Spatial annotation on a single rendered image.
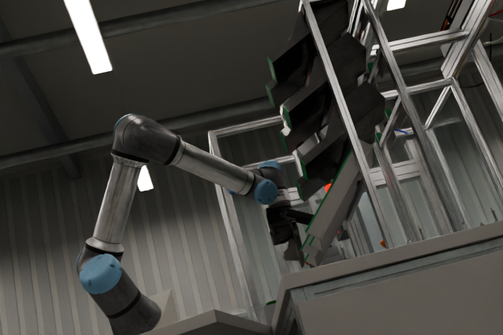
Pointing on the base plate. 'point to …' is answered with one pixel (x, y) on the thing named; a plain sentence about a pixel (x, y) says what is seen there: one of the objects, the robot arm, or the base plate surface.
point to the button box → (267, 314)
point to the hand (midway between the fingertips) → (303, 262)
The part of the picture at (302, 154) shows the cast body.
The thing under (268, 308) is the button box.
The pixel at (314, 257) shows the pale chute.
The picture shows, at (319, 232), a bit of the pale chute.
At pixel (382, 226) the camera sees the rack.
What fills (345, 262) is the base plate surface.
